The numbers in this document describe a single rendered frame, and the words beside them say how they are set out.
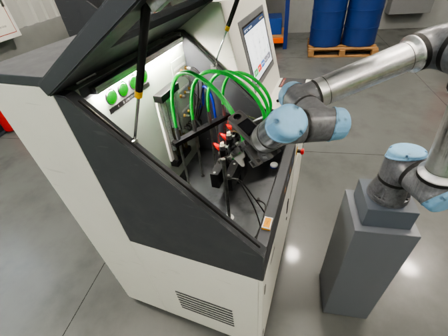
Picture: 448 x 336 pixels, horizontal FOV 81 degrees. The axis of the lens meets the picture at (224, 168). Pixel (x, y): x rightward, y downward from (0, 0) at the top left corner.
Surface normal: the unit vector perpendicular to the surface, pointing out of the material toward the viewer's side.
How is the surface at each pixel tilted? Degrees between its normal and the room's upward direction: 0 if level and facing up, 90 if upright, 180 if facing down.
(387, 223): 90
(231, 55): 90
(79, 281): 0
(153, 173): 90
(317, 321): 0
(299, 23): 90
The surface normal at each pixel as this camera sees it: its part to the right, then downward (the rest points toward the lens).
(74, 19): -0.04, 0.65
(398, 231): -0.08, -0.76
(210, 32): -0.34, 0.62
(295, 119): 0.19, -0.13
